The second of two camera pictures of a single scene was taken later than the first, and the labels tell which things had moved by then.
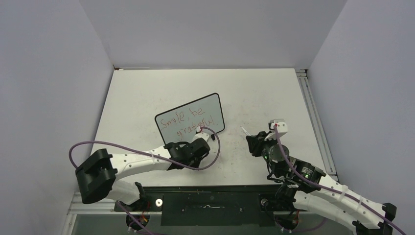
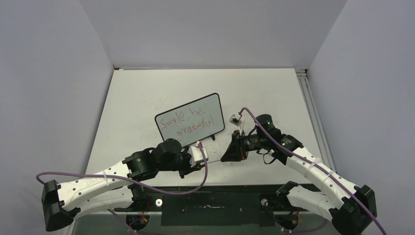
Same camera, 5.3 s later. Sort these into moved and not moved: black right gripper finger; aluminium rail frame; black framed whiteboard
Moved: black right gripper finger
Not moved: aluminium rail frame; black framed whiteboard
